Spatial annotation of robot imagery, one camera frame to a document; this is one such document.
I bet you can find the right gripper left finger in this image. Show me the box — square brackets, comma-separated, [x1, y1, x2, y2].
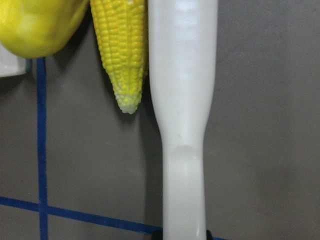
[151, 230, 163, 240]

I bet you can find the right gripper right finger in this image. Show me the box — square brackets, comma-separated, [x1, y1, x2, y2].
[206, 230, 214, 240]

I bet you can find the yellow toy corn cob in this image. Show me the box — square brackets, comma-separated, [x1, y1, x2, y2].
[90, 0, 149, 114]

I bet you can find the beige plastic dustpan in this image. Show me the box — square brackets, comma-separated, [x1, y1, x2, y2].
[0, 44, 32, 78]

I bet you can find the yellow toy bell pepper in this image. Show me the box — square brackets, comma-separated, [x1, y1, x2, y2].
[0, 0, 89, 59]

